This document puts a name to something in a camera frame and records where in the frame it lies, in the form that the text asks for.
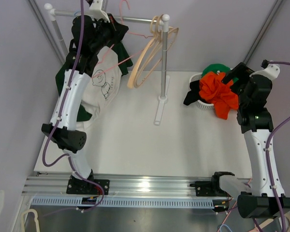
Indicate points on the blue hanger on floor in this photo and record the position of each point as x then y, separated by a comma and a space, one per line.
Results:
224, 226

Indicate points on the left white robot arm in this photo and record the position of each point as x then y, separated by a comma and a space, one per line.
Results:
62, 128

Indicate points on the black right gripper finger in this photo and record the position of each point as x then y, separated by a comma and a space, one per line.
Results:
230, 78
242, 70

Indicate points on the orange t shirt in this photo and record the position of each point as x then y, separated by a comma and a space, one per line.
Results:
213, 91

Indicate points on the black t shirt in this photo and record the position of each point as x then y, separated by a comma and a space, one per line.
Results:
194, 94

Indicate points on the white slotted cable duct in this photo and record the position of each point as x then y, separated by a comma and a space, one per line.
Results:
123, 202

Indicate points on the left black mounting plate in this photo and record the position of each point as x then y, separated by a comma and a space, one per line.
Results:
81, 187

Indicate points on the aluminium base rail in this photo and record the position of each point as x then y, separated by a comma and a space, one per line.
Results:
120, 185

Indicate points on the beige plastic hanger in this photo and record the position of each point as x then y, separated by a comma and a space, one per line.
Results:
145, 60
157, 50

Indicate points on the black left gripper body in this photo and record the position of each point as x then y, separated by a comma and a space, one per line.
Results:
106, 33

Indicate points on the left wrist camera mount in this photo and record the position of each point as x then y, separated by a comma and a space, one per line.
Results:
97, 9

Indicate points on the pink wire hanger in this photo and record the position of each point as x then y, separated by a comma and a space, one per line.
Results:
124, 57

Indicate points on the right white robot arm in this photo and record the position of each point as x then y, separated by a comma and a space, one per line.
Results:
265, 198

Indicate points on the black mounting plate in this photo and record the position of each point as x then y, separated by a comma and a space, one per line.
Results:
207, 189
81, 187

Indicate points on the beige hanger on floor right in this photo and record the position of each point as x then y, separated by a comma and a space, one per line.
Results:
268, 221

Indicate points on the silver clothes rack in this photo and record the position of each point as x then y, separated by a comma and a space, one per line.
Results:
161, 31

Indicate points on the white plastic basket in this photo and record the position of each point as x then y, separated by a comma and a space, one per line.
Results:
199, 103

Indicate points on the dark green t shirt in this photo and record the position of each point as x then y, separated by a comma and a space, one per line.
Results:
113, 63

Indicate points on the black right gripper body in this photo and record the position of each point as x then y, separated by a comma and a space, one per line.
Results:
239, 88

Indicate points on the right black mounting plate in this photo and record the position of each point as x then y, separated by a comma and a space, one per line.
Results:
207, 189

